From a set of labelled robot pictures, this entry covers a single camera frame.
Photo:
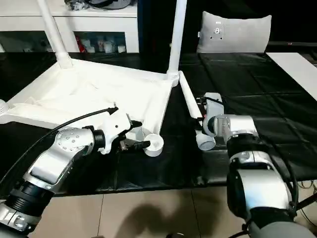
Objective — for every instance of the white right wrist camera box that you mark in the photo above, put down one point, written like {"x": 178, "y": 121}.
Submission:
{"x": 215, "y": 106}

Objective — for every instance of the small white cup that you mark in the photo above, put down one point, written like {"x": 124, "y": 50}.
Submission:
{"x": 121, "y": 49}
{"x": 109, "y": 47}
{"x": 91, "y": 48}

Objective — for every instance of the black cabinet with gold label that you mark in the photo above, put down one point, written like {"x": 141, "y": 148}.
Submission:
{"x": 153, "y": 24}

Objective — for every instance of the white sideboard with glass doors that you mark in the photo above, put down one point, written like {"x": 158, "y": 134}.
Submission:
{"x": 99, "y": 22}

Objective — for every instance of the black mat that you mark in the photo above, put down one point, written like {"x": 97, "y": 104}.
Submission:
{"x": 260, "y": 99}

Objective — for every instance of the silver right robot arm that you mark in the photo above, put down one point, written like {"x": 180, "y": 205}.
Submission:
{"x": 257, "y": 186}

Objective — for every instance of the white plastic table top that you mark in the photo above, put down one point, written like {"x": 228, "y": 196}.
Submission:
{"x": 86, "y": 94}

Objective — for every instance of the crumpled patterned bag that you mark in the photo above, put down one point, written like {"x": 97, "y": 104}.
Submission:
{"x": 75, "y": 5}

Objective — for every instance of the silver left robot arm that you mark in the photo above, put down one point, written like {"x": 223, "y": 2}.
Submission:
{"x": 54, "y": 158}

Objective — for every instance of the black metal bar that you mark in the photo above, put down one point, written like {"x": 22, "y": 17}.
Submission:
{"x": 307, "y": 201}

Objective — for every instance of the grey pillow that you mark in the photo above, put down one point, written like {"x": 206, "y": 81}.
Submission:
{"x": 235, "y": 34}

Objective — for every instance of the white flat board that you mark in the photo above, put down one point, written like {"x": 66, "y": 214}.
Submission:
{"x": 294, "y": 69}

